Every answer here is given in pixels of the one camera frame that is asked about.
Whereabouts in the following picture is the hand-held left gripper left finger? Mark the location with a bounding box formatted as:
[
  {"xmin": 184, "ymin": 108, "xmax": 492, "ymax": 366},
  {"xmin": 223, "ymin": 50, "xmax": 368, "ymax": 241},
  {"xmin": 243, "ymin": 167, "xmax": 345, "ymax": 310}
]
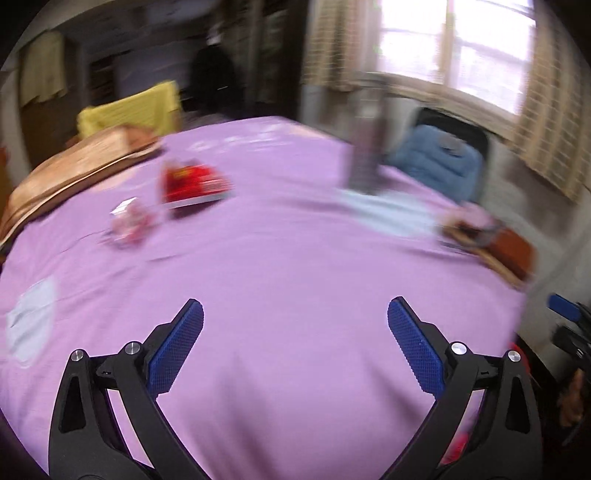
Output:
[{"xmin": 48, "ymin": 298, "xmax": 205, "ymax": 480}]

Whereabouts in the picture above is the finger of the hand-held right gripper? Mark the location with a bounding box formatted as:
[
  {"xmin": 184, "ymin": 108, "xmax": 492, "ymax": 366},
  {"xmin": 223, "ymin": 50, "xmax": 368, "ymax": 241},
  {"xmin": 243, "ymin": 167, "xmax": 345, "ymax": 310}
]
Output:
[
  {"xmin": 551, "ymin": 324, "xmax": 591, "ymax": 370},
  {"xmin": 547, "ymin": 294, "xmax": 591, "ymax": 325}
]

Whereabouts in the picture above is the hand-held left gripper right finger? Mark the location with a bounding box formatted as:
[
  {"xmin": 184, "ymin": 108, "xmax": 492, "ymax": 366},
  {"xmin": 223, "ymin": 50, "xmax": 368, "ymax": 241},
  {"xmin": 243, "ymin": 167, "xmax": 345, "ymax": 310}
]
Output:
[{"xmin": 381, "ymin": 296, "xmax": 543, "ymax": 480}]

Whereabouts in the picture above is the person's right hand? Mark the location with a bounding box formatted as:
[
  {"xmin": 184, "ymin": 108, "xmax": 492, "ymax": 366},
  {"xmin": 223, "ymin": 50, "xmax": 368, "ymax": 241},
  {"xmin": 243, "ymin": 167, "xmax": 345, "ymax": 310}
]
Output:
[{"xmin": 558, "ymin": 369, "xmax": 588, "ymax": 429}]

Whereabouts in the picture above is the dark brown wallet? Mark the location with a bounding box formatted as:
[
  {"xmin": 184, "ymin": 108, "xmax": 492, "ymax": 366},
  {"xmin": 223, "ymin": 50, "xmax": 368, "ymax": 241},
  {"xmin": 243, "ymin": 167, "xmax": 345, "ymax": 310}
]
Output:
[{"xmin": 438, "ymin": 215, "xmax": 537, "ymax": 283}]

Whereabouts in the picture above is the pink white wrapper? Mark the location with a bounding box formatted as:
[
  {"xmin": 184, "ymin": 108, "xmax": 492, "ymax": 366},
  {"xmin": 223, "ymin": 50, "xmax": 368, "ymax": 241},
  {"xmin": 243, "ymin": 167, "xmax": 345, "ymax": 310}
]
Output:
[{"xmin": 108, "ymin": 198, "xmax": 160, "ymax": 246}]

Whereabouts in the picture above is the light blue tissue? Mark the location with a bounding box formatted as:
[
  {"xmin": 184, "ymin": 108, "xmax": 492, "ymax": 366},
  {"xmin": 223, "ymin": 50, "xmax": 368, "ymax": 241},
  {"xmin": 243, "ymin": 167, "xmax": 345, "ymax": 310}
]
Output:
[{"xmin": 337, "ymin": 189, "xmax": 445, "ymax": 237}]

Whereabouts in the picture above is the purple tablecloth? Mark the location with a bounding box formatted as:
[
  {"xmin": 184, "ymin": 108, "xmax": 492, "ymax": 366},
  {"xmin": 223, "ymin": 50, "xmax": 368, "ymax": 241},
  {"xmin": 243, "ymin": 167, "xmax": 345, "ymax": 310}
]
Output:
[{"xmin": 0, "ymin": 115, "xmax": 530, "ymax": 480}]

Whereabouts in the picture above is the white paper piece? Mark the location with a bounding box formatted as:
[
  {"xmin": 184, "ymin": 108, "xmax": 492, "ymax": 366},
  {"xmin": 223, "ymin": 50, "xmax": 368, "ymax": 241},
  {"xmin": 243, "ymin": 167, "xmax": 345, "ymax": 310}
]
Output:
[{"xmin": 7, "ymin": 277, "xmax": 59, "ymax": 366}]

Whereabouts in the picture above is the red snack packet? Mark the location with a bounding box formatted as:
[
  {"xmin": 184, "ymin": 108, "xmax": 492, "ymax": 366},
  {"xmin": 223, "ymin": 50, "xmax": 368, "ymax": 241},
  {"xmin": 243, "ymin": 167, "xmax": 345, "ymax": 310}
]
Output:
[{"xmin": 159, "ymin": 159, "xmax": 234, "ymax": 209}]

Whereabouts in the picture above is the checkered beige curtain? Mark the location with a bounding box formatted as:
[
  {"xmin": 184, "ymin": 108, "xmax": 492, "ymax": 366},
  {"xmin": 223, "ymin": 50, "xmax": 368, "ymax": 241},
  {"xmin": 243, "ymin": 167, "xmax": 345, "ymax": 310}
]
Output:
[
  {"xmin": 302, "ymin": 0, "xmax": 385, "ymax": 94},
  {"xmin": 503, "ymin": 14, "xmax": 591, "ymax": 205}
]

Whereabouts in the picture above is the light blue seat cushion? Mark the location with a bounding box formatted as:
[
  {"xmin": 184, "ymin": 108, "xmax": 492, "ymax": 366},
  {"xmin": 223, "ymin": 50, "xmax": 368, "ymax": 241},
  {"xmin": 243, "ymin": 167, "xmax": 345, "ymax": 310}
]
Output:
[{"xmin": 388, "ymin": 124, "xmax": 484, "ymax": 205}]

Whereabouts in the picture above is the silver metal bottle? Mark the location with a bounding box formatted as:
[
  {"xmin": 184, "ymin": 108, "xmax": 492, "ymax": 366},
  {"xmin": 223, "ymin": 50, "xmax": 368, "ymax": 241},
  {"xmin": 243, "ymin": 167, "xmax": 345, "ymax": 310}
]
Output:
[{"xmin": 348, "ymin": 76, "xmax": 394, "ymax": 195}]

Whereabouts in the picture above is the black office chair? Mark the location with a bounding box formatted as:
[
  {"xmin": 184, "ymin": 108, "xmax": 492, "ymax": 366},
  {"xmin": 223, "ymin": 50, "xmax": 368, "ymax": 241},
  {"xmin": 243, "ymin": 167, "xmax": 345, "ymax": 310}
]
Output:
[{"xmin": 406, "ymin": 106, "xmax": 491, "ymax": 205}]

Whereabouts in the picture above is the brown satin cloth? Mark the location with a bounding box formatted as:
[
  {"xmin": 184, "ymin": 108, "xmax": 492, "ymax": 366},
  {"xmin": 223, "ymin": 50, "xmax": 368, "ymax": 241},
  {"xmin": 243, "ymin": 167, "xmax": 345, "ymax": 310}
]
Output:
[{"xmin": 0, "ymin": 124, "xmax": 163, "ymax": 246}]

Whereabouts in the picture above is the yellow cloth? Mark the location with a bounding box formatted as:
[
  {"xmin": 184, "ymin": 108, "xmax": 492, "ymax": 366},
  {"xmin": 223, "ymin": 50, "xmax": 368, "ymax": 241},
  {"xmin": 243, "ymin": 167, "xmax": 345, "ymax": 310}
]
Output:
[{"xmin": 78, "ymin": 80, "xmax": 182, "ymax": 140}]

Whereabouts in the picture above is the bright window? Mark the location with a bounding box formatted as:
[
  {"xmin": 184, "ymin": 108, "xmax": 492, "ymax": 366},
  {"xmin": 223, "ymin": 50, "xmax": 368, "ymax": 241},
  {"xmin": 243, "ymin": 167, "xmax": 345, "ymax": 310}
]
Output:
[{"xmin": 379, "ymin": 0, "xmax": 539, "ymax": 117}]

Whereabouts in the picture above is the black hanging jacket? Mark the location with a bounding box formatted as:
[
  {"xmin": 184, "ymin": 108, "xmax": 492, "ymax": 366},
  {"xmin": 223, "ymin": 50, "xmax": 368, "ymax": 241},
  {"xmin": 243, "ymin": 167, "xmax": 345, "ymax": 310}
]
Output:
[{"xmin": 189, "ymin": 44, "xmax": 246, "ymax": 114}]

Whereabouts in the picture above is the dark wooden wardrobe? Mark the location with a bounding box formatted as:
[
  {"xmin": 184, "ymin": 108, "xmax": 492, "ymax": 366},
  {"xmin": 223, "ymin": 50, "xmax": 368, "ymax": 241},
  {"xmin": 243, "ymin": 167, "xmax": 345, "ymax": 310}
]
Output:
[{"xmin": 252, "ymin": 0, "xmax": 305, "ymax": 117}]

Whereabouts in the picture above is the beige hanging towel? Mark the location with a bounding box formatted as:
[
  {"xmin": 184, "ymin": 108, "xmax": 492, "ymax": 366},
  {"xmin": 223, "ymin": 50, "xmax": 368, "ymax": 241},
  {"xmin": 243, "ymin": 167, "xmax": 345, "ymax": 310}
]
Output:
[{"xmin": 21, "ymin": 31, "xmax": 66, "ymax": 105}]

